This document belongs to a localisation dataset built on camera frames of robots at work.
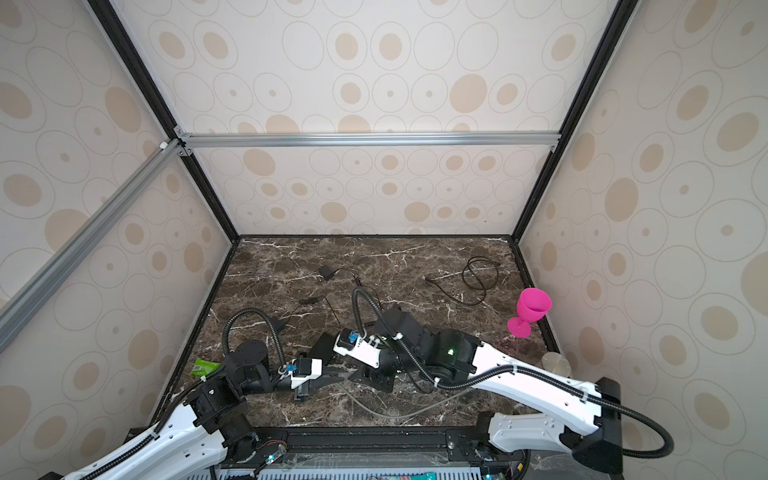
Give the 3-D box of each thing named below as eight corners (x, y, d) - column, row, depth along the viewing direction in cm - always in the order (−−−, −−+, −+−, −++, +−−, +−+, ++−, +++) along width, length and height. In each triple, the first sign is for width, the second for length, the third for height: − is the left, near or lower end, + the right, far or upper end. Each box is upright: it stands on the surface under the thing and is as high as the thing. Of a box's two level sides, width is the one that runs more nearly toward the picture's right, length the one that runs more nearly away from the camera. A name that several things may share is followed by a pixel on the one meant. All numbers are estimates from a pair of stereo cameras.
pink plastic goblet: (506, 340, 94) (525, 312, 81) (500, 317, 100) (517, 287, 86) (533, 340, 94) (556, 312, 81) (525, 317, 100) (546, 287, 86)
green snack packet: (195, 375, 87) (190, 371, 85) (201, 362, 89) (196, 358, 87) (216, 375, 87) (211, 371, 85) (221, 362, 90) (216, 358, 87)
